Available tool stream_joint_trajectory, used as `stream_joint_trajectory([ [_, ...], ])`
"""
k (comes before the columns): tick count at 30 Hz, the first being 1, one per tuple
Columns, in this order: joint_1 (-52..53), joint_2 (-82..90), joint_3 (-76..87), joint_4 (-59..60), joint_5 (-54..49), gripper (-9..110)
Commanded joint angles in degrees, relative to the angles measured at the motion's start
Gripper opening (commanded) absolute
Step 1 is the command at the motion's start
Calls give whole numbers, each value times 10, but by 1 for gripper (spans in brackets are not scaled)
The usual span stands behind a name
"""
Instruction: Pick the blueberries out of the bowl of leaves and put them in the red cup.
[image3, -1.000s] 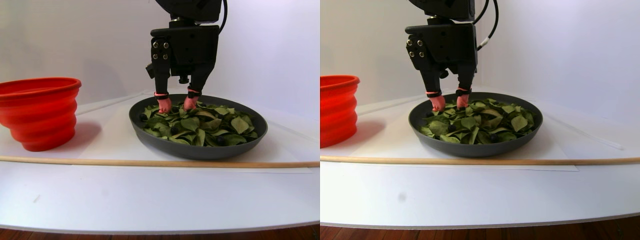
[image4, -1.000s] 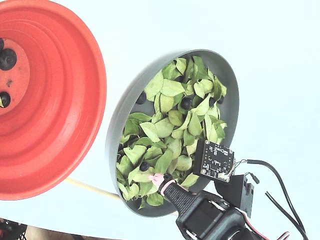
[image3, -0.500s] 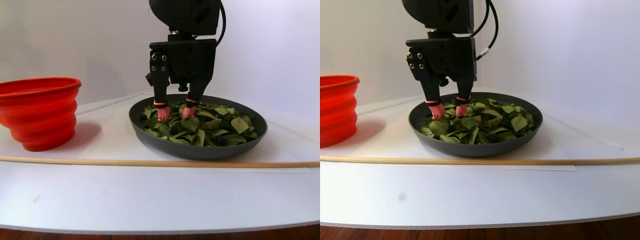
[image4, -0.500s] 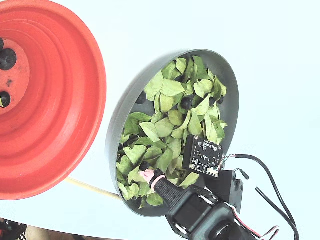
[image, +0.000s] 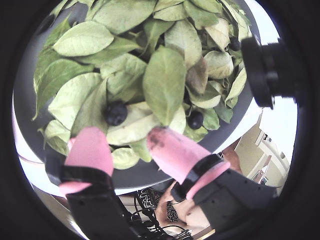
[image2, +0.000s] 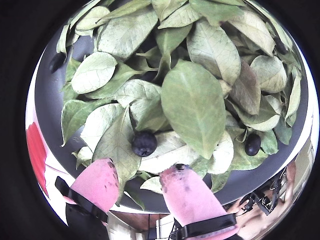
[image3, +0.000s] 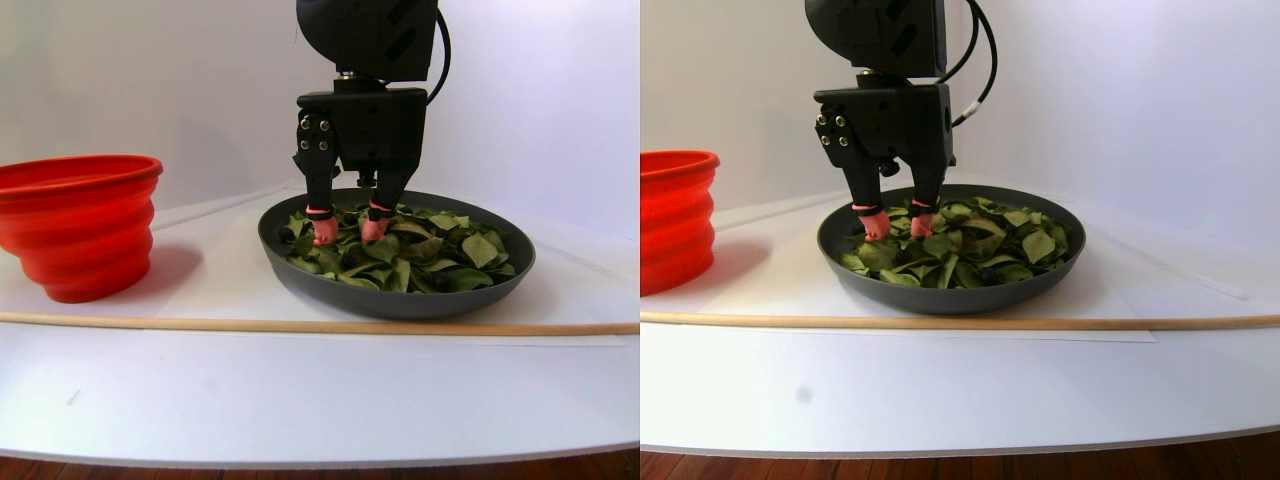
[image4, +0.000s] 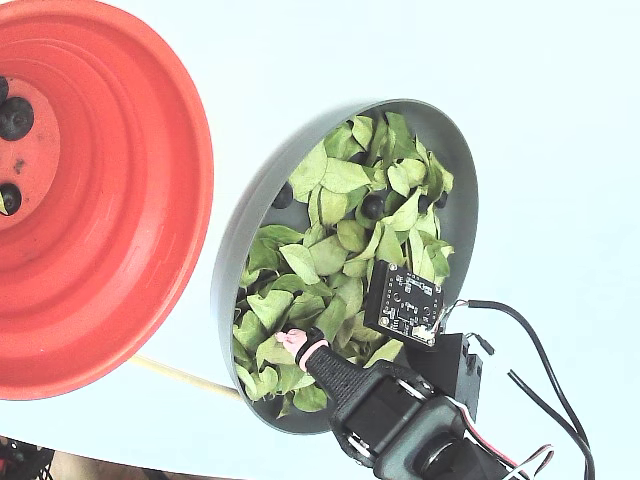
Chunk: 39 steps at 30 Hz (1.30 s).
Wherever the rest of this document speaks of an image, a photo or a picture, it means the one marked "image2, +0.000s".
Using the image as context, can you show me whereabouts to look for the pink covered gripper finger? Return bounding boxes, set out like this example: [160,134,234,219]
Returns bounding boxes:
[159,162,238,240]
[54,158,120,240]

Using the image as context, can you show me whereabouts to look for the red ribbed plastic cup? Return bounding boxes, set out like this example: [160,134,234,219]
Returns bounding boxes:
[26,121,50,198]

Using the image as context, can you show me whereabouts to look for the green leaves pile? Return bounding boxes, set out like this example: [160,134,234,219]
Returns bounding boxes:
[56,0,303,211]

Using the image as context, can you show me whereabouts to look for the dark grey round bowl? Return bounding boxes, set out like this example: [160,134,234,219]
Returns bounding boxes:
[34,0,313,215]

